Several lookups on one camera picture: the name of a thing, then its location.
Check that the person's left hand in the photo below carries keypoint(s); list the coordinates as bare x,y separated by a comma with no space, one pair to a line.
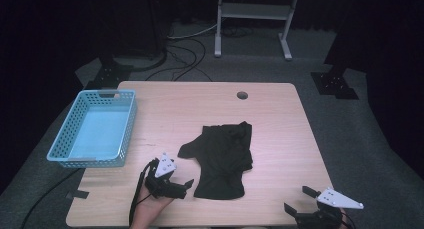
151,204

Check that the white metal stand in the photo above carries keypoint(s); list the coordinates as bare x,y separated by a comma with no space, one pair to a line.
253,11

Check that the black t-shirt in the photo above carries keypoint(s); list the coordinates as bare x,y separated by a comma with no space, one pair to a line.
220,155

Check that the black tape strip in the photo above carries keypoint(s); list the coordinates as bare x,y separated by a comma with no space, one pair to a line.
78,194

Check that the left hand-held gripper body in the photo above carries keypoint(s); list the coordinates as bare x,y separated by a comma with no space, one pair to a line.
160,185

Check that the black stand base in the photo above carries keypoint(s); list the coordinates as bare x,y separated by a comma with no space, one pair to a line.
333,84
110,74

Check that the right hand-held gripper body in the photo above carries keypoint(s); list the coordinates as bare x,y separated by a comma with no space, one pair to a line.
325,217

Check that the light blue plastic basket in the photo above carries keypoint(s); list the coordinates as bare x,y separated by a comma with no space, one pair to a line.
96,132

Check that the person's right hand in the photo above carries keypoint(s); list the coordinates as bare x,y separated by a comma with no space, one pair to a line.
343,219

